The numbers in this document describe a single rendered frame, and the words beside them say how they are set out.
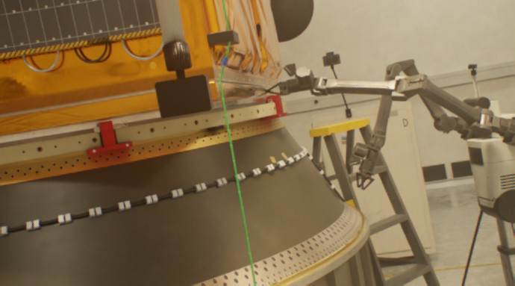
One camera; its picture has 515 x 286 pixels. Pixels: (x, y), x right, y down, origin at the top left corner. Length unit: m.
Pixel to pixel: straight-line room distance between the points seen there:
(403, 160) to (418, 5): 4.51
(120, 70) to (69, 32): 0.15
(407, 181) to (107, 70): 4.52
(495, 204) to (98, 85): 2.00
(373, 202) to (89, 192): 4.29
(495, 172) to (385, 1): 7.12
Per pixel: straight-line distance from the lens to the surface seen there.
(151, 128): 1.97
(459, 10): 10.15
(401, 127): 5.91
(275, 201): 2.13
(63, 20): 1.73
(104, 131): 1.93
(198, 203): 1.96
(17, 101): 1.83
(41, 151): 1.95
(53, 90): 1.79
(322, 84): 2.86
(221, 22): 1.75
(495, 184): 3.10
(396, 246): 6.06
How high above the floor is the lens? 1.71
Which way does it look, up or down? 3 degrees down
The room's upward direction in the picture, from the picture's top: 10 degrees counter-clockwise
